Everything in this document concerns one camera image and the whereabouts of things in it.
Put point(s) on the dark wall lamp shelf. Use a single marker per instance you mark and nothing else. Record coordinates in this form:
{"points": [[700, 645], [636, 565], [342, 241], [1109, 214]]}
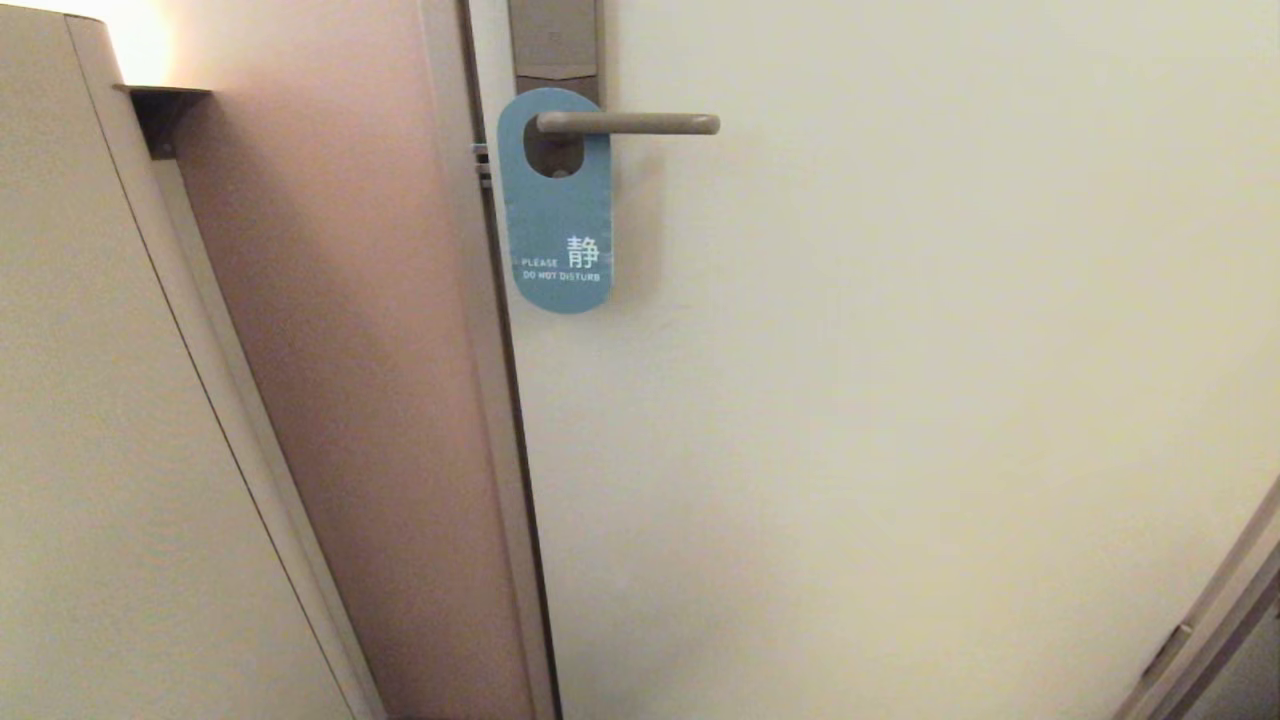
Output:
{"points": [[162, 110]]}

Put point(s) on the brown side door frame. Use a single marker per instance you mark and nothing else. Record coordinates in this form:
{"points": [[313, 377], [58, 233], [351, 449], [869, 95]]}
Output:
{"points": [[1220, 620]]}

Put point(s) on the blue and white door hanger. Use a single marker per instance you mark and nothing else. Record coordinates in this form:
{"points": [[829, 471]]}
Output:
{"points": [[557, 230]]}

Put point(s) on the brown metal lock plate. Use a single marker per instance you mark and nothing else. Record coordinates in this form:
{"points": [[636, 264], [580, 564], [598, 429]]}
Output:
{"points": [[555, 35]]}

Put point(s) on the beige curved wall panel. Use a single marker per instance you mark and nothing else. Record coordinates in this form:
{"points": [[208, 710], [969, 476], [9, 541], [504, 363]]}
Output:
{"points": [[100, 400]]}

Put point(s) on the small metal latch plate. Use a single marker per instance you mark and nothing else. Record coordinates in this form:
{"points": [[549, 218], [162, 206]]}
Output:
{"points": [[482, 165]]}

